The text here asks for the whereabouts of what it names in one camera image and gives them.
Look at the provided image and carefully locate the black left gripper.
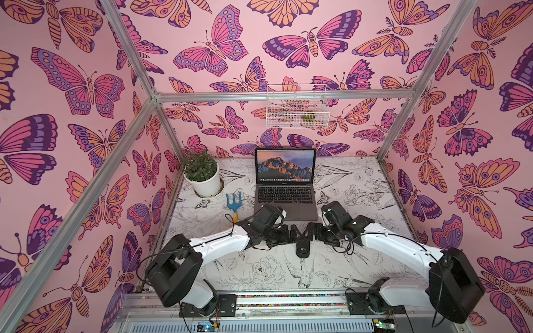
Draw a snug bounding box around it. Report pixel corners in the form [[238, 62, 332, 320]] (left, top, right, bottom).
[[261, 225, 303, 248]]

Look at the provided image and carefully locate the grey laptop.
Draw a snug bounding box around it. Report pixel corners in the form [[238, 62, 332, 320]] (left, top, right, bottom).
[[254, 148, 318, 222]]

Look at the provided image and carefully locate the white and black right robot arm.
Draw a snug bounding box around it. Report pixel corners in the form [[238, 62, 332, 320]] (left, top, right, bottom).
[[319, 201, 485, 324]]

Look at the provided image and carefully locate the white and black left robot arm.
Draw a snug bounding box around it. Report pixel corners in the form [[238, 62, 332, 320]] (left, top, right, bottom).
[[144, 204, 287, 316]]

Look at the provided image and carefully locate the blue yellow garden hand rake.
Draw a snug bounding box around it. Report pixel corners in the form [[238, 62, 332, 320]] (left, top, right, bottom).
[[226, 191, 242, 223]]

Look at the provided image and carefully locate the green plant in white pot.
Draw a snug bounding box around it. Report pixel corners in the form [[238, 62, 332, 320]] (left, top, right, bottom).
[[184, 151, 223, 198]]

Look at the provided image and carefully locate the green circuit board right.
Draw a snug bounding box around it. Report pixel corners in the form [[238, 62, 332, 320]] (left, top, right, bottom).
[[373, 319, 396, 333]]

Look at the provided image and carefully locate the green circuit board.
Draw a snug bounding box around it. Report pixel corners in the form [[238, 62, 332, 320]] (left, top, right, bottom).
[[196, 321, 220, 333], [373, 319, 396, 333]]

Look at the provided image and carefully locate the green circuit board left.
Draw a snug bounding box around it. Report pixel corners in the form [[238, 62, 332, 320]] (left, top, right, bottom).
[[196, 321, 220, 333]]

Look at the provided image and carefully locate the white wire wall basket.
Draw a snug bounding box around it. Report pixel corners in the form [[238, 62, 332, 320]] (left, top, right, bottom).
[[264, 90, 330, 130]]

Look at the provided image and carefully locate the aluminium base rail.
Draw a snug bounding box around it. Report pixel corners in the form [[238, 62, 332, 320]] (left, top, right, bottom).
[[117, 288, 434, 321]]

